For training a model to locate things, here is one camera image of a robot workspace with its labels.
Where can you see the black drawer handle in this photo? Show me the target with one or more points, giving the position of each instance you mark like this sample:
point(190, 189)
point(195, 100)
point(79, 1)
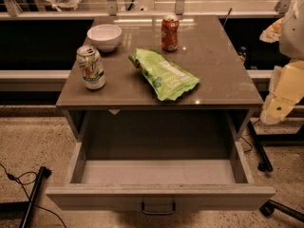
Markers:
point(158, 210)

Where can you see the open grey top drawer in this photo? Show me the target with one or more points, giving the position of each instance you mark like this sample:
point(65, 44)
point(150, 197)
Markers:
point(192, 158)

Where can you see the green white soda can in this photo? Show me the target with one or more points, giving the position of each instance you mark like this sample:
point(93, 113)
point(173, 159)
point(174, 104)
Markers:
point(92, 70)

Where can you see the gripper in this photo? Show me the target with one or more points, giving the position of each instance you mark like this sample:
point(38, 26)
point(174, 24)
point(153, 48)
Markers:
point(293, 37)

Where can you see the black wheeled stand leg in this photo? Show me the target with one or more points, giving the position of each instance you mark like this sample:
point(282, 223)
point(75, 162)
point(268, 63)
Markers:
point(296, 139)

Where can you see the black caster leg right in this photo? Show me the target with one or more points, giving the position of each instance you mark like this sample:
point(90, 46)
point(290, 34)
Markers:
point(268, 208)

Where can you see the white ceramic bowl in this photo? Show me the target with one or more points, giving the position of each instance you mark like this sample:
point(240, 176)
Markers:
point(105, 37)

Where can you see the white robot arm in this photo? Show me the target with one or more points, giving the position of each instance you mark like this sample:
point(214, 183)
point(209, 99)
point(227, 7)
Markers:
point(289, 32)

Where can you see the green rice chip bag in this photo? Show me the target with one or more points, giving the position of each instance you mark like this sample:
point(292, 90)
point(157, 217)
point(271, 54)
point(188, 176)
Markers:
point(168, 80)

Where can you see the orange soda can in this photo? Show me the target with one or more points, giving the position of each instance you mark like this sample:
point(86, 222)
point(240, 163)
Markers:
point(169, 32)

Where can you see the grey cabinet with top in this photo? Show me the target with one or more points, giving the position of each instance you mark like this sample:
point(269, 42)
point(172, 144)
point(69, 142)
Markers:
point(200, 93)

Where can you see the black stand leg left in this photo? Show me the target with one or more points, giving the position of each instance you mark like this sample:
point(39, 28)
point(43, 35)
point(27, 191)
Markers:
point(25, 208)

